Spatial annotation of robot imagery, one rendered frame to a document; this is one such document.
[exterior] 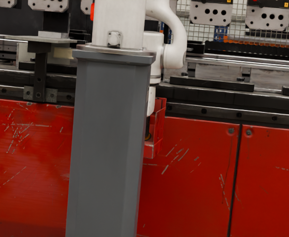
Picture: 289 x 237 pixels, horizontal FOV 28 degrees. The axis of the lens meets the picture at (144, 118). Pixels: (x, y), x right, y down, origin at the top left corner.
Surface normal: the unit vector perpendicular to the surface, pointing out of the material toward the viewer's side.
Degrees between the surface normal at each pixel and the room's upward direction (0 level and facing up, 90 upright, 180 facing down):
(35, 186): 90
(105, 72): 90
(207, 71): 90
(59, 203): 90
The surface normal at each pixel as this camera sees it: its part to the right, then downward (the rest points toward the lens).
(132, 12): 0.48, 0.17
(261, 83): -0.13, 0.14
